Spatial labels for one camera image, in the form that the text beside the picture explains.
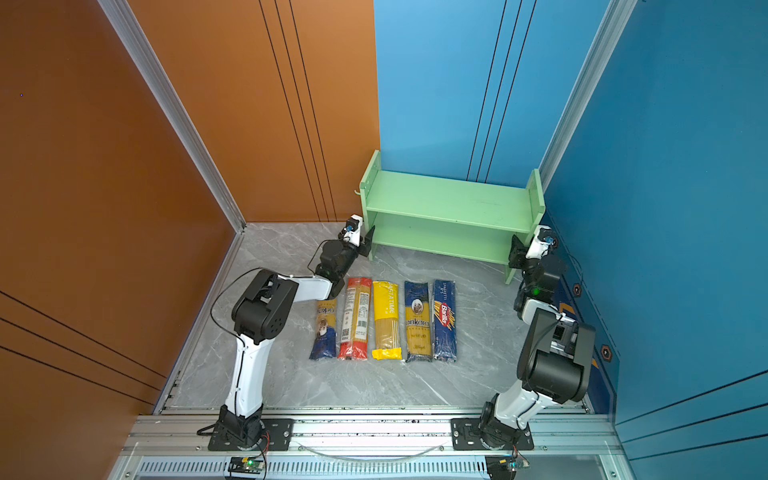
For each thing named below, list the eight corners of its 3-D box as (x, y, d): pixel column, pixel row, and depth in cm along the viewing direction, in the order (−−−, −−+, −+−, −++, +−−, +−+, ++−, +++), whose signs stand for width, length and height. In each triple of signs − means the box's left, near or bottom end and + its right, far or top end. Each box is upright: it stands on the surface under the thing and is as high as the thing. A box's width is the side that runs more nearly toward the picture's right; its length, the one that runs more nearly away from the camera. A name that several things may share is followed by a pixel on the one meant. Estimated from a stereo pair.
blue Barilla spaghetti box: (431, 360, 88) (433, 355, 84) (433, 286, 104) (435, 279, 101) (455, 363, 87) (457, 357, 84) (453, 287, 104) (455, 280, 100)
